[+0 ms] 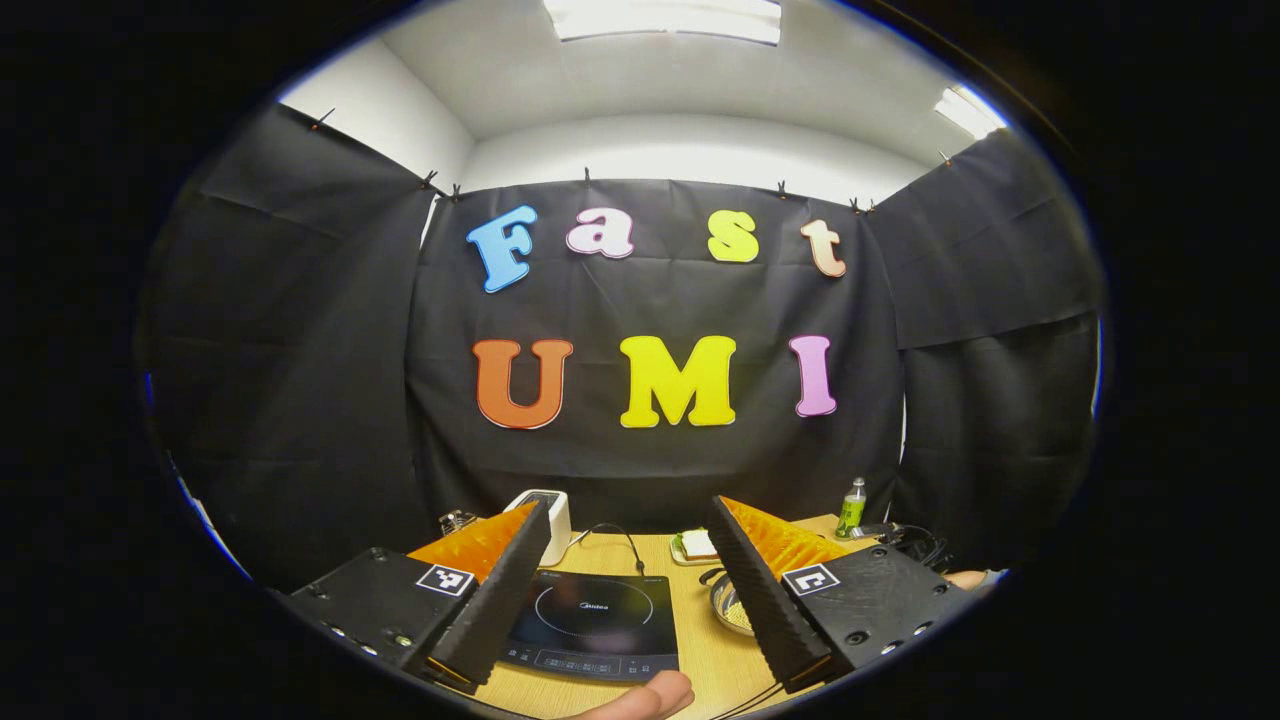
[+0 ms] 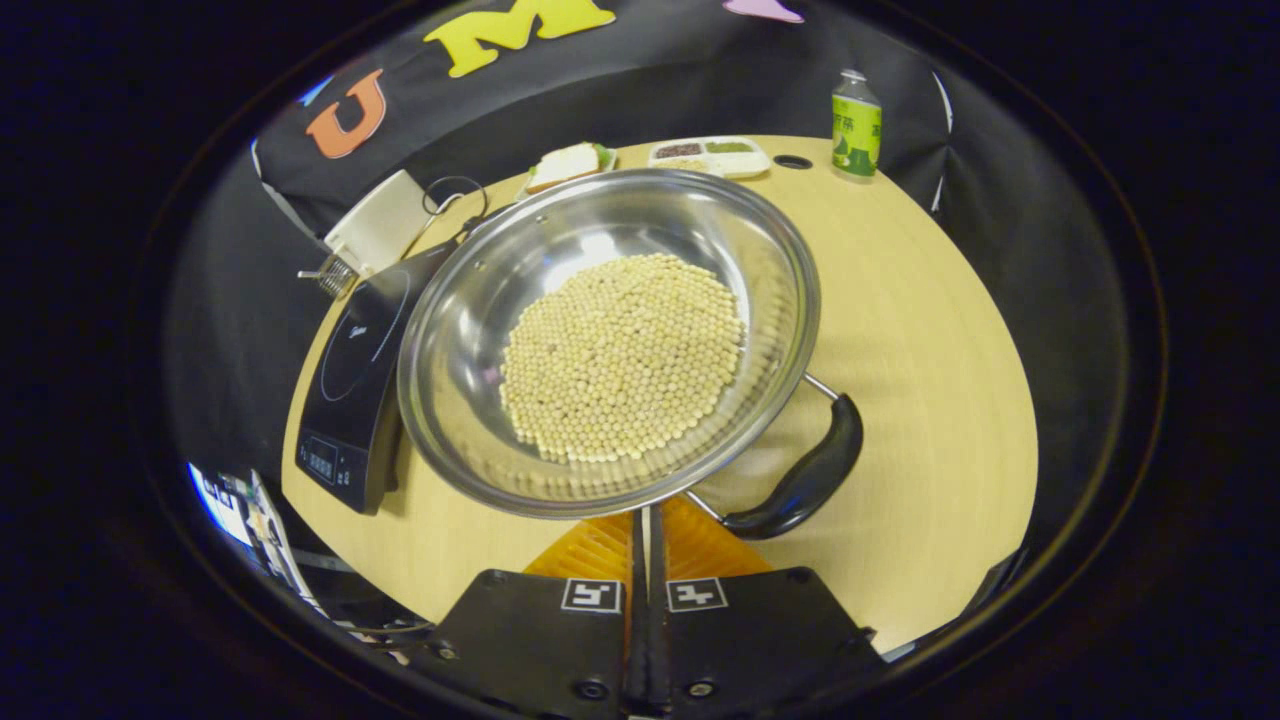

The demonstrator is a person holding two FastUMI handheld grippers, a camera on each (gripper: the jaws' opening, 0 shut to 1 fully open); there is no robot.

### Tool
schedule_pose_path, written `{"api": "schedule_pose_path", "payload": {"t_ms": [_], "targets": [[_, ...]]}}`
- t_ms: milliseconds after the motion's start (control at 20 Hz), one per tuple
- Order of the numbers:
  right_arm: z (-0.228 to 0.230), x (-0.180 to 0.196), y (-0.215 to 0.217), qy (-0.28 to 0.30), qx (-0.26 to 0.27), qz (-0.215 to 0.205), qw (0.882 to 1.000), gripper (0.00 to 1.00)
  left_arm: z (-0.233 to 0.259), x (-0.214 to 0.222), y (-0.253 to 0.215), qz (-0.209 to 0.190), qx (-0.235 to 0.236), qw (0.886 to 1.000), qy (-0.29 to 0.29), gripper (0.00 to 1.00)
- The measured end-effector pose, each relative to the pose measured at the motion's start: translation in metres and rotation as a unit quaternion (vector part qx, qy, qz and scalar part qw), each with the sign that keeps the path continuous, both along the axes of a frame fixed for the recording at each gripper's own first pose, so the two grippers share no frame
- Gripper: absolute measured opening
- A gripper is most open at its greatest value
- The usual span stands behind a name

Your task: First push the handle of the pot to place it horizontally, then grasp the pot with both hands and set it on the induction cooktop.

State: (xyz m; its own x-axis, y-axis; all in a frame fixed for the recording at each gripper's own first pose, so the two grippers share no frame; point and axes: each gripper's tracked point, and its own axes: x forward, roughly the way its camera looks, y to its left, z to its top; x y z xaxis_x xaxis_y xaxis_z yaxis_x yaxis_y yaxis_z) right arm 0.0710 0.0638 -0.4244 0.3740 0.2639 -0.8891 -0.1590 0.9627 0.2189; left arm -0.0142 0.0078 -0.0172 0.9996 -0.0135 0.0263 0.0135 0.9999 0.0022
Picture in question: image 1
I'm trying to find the black cooktop power cable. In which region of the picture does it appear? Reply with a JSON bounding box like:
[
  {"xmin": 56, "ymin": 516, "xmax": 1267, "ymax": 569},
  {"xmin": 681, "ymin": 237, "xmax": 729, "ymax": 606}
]
[{"xmin": 570, "ymin": 522, "xmax": 646, "ymax": 578}]

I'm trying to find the green drink bottle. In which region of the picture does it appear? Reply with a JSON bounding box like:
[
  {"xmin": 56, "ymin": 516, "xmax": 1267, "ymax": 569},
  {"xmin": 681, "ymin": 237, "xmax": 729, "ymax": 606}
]
[{"xmin": 836, "ymin": 477, "xmax": 868, "ymax": 541}]

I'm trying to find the small ceiling light panel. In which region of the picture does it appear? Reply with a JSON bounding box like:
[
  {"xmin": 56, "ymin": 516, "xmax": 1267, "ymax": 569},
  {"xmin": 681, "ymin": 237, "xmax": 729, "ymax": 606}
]
[{"xmin": 935, "ymin": 85, "xmax": 1006, "ymax": 139}]

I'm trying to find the white toaster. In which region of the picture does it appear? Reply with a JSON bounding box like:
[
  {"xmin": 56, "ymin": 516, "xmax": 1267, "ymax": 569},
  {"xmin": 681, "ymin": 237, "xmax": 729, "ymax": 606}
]
[{"xmin": 503, "ymin": 489, "xmax": 572, "ymax": 567}]

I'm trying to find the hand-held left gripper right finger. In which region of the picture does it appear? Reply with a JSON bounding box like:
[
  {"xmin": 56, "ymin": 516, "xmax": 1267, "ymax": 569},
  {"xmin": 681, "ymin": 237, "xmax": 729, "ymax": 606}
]
[{"xmin": 707, "ymin": 495, "xmax": 976, "ymax": 694}]

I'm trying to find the black cable bundle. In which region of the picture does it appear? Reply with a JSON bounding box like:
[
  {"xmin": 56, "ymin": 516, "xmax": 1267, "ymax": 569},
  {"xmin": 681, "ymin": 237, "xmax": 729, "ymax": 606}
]
[{"xmin": 855, "ymin": 523, "xmax": 949, "ymax": 571}]

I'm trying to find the steel pot with black handle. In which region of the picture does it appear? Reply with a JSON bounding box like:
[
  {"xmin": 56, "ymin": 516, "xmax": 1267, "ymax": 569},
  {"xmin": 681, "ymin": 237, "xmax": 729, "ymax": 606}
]
[{"xmin": 700, "ymin": 568, "xmax": 756, "ymax": 638}]

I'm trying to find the black induction cooktop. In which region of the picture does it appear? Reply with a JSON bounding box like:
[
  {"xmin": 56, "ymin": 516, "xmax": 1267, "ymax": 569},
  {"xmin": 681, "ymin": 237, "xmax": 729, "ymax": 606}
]
[{"xmin": 497, "ymin": 570, "xmax": 681, "ymax": 684}]

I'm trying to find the row of black cloth clips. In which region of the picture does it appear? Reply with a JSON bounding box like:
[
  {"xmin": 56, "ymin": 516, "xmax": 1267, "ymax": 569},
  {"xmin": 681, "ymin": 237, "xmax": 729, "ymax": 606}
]
[{"xmin": 310, "ymin": 108, "xmax": 956, "ymax": 216}]

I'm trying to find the large ceiling light panel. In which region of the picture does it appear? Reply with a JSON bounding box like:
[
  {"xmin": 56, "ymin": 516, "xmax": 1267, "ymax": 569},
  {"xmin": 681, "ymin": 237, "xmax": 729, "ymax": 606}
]
[{"xmin": 545, "ymin": 0, "xmax": 783, "ymax": 46}]

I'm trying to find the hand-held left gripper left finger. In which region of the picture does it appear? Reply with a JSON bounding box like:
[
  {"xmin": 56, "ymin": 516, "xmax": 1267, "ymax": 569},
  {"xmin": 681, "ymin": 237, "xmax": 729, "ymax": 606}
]
[{"xmin": 285, "ymin": 498, "xmax": 553, "ymax": 696}]

